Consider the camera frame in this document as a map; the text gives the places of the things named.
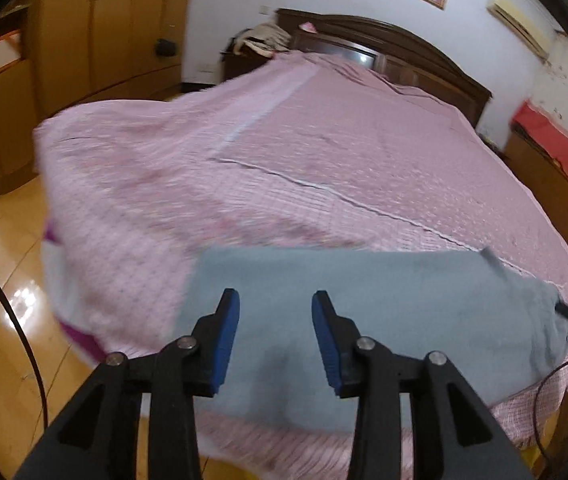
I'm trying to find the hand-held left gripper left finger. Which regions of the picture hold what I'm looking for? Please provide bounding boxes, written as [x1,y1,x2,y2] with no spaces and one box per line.
[14,288,241,480]

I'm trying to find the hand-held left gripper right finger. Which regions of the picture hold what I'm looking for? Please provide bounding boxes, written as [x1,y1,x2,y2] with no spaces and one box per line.
[311,290,535,480]

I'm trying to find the grey pants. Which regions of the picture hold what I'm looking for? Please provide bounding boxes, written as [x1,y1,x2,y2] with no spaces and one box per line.
[176,246,568,433]

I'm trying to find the low wooden cabinet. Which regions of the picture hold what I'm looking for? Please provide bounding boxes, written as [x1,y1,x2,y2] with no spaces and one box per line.
[504,125,568,281]

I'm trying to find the pink checked bedspread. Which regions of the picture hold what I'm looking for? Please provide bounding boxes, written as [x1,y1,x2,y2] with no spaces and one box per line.
[32,52,568,471]

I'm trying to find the dark wooden nightstand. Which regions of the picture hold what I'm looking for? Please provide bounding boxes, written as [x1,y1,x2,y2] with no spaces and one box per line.
[220,47,269,83]

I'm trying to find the dark wooden headboard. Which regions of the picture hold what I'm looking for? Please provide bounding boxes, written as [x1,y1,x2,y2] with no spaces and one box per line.
[276,8,493,128]

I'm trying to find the pile of clothes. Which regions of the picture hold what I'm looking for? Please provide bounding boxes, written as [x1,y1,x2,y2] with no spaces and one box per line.
[234,22,292,56]

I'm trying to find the white air conditioner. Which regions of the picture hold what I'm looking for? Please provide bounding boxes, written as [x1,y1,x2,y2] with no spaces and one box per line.
[486,0,552,58]

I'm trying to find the wooden wardrobe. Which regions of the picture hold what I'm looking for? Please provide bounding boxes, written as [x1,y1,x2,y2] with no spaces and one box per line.
[0,0,195,201]

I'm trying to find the thin black cable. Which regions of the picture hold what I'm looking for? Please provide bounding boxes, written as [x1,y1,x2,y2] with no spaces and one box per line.
[534,350,568,466]

